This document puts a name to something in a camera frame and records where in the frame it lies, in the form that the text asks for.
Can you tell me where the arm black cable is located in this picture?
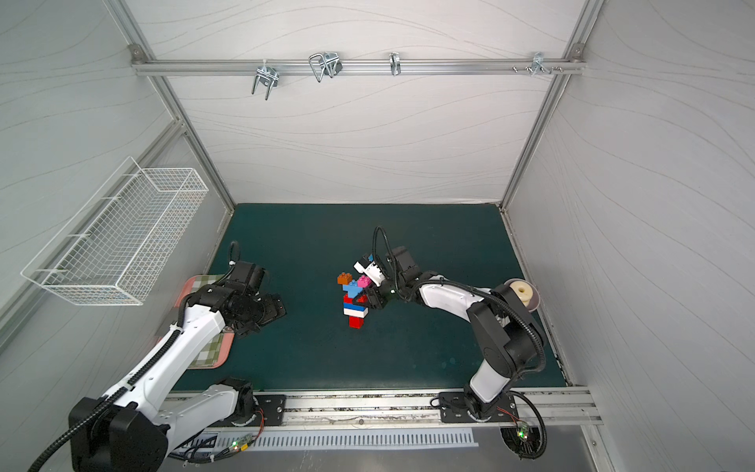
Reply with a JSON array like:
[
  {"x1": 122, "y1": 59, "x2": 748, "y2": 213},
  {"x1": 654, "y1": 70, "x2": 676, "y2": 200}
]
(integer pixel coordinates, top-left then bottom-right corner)
[
  {"x1": 370, "y1": 225, "x2": 549, "y2": 461},
  {"x1": 26, "y1": 240, "x2": 243, "y2": 472}
]

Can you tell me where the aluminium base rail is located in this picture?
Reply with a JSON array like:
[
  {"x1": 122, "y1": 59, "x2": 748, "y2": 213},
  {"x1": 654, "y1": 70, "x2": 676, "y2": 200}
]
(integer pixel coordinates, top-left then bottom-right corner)
[{"x1": 261, "y1": 387, "x2": 604, "y2": 431}]

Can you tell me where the metal hook clamp left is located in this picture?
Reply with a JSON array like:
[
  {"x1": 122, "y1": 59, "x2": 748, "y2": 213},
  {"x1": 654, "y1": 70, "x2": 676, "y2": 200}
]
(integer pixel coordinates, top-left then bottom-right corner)
[{"x1": 252, "y1": 61, "x2": 279, "y2": 100}]

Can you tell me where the white wire basket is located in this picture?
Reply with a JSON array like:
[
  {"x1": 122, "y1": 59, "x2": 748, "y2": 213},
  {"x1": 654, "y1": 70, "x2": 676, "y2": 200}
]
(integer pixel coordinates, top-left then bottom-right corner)
[{"x1": 21, "y1": 157, "x2": 208, "y2": 307}]

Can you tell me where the pink lego brick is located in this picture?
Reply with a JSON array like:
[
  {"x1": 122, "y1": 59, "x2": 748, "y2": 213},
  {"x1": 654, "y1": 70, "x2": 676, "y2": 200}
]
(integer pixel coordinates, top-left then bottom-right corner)
[{"x1": 357, "y1": 275, "x2": 374, "y2": 288}]

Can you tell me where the metal bracket clamp right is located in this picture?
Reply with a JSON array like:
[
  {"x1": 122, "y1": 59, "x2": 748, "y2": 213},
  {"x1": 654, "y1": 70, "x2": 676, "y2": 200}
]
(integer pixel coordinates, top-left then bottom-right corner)
[{"x1": 511, "y1": 52, "x2": 563, "y2": 76}]

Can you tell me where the metal hook clamp middle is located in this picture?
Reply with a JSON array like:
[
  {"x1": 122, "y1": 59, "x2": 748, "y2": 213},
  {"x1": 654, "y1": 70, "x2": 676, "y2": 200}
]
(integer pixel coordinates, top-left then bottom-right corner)
[{"x1": 308, "y1": 51, "x2": 343, "y2": 83}]

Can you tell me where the aluminium top crossbar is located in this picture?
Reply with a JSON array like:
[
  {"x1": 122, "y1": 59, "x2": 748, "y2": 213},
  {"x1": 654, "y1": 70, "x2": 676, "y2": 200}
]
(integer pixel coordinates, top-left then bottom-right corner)
[{"x1": 132, "y1": 56, "x2": 587, "y2": 77}]

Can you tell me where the red sloped lego brick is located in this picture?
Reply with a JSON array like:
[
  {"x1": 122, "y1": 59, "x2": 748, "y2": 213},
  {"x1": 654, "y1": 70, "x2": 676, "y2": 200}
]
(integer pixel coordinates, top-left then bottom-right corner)
[{"x1": 343, "y1": 295, "x2": 370, "y2": 308}]

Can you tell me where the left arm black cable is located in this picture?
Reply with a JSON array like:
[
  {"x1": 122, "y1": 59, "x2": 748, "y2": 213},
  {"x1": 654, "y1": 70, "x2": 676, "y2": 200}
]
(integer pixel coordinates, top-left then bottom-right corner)
[{"x1": 26, "y1": 240, "x2": 243, "y2": 472}]

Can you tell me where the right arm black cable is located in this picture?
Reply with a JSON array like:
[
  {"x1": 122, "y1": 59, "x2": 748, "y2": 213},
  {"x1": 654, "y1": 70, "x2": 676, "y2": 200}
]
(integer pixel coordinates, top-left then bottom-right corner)
[{"x1": 370, "y1": 225, "x2": 549, "y2": 461}]

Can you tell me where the white lego brick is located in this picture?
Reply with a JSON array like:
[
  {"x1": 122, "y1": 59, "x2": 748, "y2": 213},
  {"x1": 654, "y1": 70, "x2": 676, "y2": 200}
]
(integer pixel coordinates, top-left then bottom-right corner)
[{"x1": 343, "y1": 308, "x2": 369, "y2": 319}]

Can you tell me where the green checkered cloth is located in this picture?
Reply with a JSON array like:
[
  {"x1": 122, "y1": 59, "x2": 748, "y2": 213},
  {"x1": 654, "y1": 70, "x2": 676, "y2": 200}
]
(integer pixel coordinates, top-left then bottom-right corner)
[{"x1": 176, "y1": 273, "x2": 234, "y2": 368}]

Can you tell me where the red square lego brick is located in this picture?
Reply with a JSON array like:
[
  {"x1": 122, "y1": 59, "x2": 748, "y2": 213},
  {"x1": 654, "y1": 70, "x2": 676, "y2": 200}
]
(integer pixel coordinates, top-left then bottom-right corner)
[{"x1": 348, "y1": 317, "x2": 365, "y2": 330}]

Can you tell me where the pink tray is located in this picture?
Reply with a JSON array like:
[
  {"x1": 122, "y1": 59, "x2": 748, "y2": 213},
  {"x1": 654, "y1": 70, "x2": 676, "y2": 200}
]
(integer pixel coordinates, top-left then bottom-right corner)
[{"x1": 170, "y1": 273, "x2": 237, "y2": 371}]

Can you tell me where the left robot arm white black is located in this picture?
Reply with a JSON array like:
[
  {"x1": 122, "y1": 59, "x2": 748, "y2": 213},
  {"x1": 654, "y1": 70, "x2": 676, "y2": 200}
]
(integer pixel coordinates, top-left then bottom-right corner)
[{"x1": 68, "y1": 262, "x2": 285, "y2": 471}]

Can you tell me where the dark blue lego brick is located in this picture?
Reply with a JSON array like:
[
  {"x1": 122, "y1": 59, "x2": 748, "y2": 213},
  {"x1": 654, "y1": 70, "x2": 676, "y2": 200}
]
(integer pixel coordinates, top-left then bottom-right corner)
[{"x1": 343, "y1": 304, "x2": 369, "y2": 312}]

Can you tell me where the metal ring clamp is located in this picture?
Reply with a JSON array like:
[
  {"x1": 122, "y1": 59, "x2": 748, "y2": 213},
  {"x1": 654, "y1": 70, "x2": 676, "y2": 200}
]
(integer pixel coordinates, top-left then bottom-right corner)
[{"x1": 389, "y1": 52, "x2": 401, "y2": 77}]

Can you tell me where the orange lego brick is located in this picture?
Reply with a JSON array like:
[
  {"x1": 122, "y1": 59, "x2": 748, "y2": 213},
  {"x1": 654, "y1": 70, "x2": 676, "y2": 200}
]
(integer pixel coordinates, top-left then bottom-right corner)
[{"x1": 337, "y1": 273, "x2": 353, "y2": 285}]

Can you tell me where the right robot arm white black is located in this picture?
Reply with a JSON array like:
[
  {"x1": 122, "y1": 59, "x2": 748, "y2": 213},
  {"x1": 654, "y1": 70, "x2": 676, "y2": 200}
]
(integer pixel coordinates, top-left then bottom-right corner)
[{"x1": 337, "y1": 247, "x2": 548, "y2": 422}]

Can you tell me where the white vent strip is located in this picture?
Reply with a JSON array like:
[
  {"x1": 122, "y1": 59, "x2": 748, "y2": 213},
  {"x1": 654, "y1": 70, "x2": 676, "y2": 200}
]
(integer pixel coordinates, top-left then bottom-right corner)
[{"x1": 249, "y1": 428, "x2": 479, "y2": 452}]

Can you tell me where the metal hook clamp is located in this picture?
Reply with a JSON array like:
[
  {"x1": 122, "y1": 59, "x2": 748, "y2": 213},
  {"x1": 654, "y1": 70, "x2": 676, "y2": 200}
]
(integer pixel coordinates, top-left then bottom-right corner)
[
  {"x1": 252, "y1": 61, "x2": 279, "y2": 100},
  {"x1": 308, "y1": 51, "x2": 343, "y2": 83}
]

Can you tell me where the green table mat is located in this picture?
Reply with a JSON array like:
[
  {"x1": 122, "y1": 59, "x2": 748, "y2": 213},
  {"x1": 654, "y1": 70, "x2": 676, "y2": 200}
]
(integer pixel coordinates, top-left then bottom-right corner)
[{"x1": 177, "y1": 204, "x2": 522, "y2": 391}]

